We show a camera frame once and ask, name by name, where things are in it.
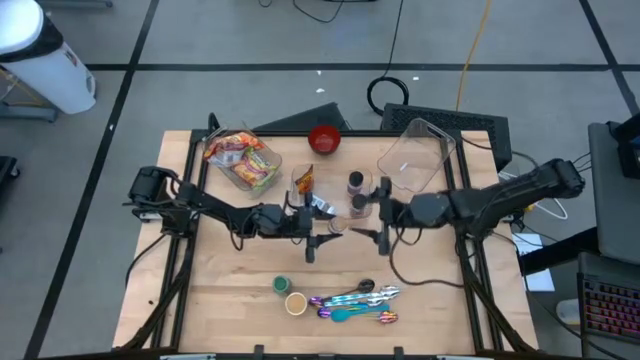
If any green and red ramen packet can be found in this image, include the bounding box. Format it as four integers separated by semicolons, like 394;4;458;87
230;148;280;190

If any red backlit keyboard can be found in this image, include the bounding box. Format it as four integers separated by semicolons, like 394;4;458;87
577;252;640;346

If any taco seasoning mix packet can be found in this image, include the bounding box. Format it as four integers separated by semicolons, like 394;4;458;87
293;163;316;195

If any teal silicone spoon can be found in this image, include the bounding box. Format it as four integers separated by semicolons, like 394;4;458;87
329;303;391;324

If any black hanging cable with coil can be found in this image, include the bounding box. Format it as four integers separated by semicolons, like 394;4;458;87
366;0;411;117

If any red ramen noodle packet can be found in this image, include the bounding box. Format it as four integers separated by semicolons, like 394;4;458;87
204;131;266;168

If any large gold label seasoning jar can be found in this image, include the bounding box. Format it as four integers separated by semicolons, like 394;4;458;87
284;292;309;317

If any black-lidded orange label spice jar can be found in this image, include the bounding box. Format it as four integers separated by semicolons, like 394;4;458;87
349;193;370;220

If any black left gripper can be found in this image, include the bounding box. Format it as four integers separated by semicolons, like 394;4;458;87
288;192;344;264

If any white paper sheet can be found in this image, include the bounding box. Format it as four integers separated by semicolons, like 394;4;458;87
512;232;556;293

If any white and teal utensil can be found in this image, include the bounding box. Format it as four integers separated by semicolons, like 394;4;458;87
308;285;402;308

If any white computer mouse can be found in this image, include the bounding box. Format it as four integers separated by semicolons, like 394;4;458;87
556;298;581;326

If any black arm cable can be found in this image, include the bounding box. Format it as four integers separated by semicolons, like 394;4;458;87
388;234;467;290

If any iridescent green-blue metal spoon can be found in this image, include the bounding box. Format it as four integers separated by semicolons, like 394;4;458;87
349;310;400;325

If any yellow hanging cable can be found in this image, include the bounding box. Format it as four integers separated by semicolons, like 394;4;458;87
454;0;495;112

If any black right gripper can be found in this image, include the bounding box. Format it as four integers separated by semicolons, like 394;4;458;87
349;175;414;256

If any small cork-lidded saffron jar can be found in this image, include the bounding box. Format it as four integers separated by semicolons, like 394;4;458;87
328;214;350;235

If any black-lidded purple label spice jar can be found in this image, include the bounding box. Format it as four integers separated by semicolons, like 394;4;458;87
346;170;366;197

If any shiny dark-bowled metal spoon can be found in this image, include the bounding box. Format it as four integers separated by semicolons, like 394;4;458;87
324;278;376;303

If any black flat panel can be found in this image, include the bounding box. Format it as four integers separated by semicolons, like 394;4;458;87
252;102;351;132

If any grey laptop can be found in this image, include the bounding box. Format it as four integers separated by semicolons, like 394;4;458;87
588;121;640;266

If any red and black bowl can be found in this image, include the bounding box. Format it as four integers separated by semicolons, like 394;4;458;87
307;124;342;155

